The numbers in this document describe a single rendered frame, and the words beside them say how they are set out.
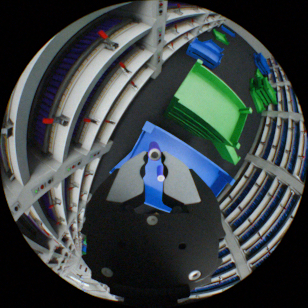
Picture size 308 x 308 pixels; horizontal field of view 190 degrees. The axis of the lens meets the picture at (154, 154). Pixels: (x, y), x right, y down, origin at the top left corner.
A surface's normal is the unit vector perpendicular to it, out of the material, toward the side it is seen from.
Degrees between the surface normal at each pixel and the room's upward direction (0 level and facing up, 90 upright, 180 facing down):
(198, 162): 0
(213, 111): 0
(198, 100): 0
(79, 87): 21
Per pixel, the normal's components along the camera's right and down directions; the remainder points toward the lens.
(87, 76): 0.28, 0.43
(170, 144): -0.02, 0.25
